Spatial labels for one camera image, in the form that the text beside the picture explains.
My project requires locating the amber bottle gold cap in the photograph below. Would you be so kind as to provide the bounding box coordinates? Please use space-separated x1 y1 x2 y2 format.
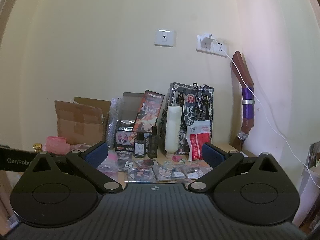
33 142 43 152

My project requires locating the pink plastic bag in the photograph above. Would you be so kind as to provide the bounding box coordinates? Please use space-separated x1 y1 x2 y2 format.
43 137 91 155

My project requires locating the pink wrapped plastic packet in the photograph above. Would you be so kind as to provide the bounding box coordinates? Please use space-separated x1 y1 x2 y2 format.
97 150 119 173

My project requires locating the red white snack pouch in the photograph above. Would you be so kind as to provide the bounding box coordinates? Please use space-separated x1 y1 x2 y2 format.
187 120 211 161

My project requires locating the brown cardboard box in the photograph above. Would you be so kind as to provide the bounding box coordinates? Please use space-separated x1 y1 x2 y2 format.
55 97 111 145

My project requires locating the anime badge box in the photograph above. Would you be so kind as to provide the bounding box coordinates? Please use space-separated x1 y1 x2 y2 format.
114 120 137 152

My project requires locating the white cylindrical bottle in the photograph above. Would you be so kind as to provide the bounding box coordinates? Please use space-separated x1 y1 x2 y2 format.
164 106 182 155

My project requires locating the dark ink bottle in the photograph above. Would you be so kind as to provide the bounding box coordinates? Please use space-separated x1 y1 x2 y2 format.
133 132 145 158

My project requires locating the bubble wrap roll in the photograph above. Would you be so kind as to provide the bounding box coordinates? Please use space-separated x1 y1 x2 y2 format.
106 96 123 149

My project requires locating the black slim bottle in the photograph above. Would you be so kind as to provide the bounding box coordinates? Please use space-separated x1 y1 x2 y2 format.
148 126 158 159

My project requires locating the brown purple prop sword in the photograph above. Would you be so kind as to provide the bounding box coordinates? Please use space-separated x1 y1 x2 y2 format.
231 51 254 151

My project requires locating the red anime poster card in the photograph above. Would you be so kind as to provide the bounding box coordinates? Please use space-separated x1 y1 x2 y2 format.
132 90 164 133

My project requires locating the white charger plug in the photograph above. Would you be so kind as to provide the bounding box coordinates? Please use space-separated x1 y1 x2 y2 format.
201 33 215 43

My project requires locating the white charging cable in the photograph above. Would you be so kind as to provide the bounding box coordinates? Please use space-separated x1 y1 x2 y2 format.
212 38 320 189

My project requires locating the white wall power socket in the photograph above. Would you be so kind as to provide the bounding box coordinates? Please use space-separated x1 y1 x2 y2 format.
196 35 228 57

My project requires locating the white wall switch plate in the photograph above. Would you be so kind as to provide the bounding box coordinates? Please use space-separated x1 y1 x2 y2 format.
155 29 176 47

